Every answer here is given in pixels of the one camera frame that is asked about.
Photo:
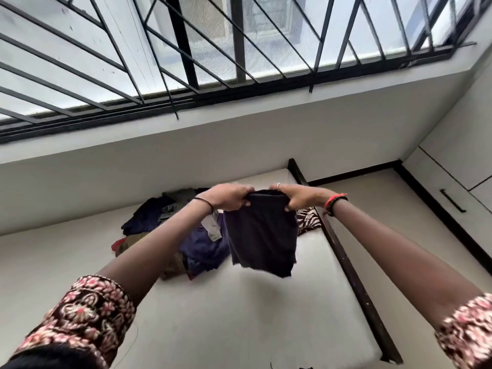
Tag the person's left hand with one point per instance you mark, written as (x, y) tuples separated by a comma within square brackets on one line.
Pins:
[(226, 196)]

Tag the person's right hand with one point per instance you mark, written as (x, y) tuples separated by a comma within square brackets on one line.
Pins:
[(303, 196)]

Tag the person's left fingers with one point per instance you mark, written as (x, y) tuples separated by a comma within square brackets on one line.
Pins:
[(243, 192)]

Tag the person's right fingers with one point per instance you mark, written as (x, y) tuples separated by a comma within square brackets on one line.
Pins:
[(283, 190)]

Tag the dark navy shorts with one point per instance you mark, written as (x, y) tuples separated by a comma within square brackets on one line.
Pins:
[(261, 234)]

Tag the person's left forearm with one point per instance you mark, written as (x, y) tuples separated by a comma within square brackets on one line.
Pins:
[(153, 249)]

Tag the person's right forearm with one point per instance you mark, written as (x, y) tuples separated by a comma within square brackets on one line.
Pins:
[(399, 257)]

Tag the brown white patterned cloth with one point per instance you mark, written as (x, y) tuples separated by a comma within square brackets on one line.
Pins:
[(307, 219)]

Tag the thin black wrist band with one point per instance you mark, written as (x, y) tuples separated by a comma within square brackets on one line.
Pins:
[(205, 202)]

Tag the white cloth piece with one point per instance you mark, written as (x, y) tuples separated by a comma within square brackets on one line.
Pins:
[(211, 227)]

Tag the grey garment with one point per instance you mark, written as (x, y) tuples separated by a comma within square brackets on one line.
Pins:
[(181, 195)]

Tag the purple garment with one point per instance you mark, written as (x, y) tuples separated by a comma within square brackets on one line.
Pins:
[(203, 249)]

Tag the navy blue garment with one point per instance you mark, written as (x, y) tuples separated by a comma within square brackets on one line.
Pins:
[(148, 219)]

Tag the black metal window grill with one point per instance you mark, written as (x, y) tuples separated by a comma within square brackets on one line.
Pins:
[(238, 86)]

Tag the white mattress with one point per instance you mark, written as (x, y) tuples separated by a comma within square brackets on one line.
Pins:
[(246, 315)]

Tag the red cloth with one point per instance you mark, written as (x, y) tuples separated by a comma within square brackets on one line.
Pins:
[(118, 245)]

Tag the white wardrobe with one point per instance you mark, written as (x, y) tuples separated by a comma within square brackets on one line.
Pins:
[(457, 161)]

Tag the floral left sleeve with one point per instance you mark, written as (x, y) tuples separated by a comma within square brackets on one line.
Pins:
[(88, 318)]

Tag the floral sleeve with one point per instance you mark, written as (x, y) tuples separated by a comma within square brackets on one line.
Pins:
[(469, 334), (88, 318)]

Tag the floral right sleeve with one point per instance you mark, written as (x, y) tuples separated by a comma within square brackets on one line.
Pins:
[(469, 334)]

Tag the dark wooden bed frame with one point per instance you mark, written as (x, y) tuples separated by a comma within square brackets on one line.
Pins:
[(348, 265)]

